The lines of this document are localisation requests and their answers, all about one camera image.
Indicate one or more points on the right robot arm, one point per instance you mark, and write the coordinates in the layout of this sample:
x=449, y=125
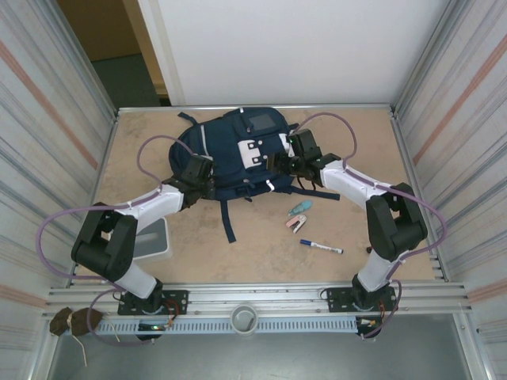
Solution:
x=396, y=225

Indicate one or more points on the white grey plastic bin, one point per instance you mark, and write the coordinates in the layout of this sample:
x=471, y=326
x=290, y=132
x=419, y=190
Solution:
x=156, y=241

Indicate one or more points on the grey round cup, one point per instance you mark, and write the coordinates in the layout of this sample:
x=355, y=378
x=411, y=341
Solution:
x=244, y=318

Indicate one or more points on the navy blue backpack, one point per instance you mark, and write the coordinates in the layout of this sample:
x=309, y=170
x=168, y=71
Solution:
x=229, y=158

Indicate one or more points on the brown cloth bundle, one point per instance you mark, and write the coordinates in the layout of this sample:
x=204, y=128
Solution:
x=75, y=320

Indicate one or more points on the white marker with blue cap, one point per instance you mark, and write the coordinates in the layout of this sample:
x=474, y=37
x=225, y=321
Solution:
x=322, y=247

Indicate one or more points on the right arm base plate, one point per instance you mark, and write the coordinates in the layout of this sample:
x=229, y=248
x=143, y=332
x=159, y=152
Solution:
x=336, y=299

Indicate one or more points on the teal correction tape dispenser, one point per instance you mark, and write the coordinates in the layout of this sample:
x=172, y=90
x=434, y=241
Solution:
x=302, y=207

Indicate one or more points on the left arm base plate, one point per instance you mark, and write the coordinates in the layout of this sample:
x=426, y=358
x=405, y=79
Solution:
x=174, y=302

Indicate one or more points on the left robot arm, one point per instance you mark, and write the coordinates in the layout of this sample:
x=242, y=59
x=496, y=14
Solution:
x=107, y=245

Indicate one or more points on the aluminium table edge rail thin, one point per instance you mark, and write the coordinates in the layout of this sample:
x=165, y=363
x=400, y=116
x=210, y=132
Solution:
x=336, y=106

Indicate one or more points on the aluminium table edge rail wide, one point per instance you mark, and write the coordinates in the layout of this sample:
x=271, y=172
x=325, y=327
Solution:
x=257, y=293

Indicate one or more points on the pink and white stapler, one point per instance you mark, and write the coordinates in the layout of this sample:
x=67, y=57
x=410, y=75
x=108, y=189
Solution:
x=297, y=223

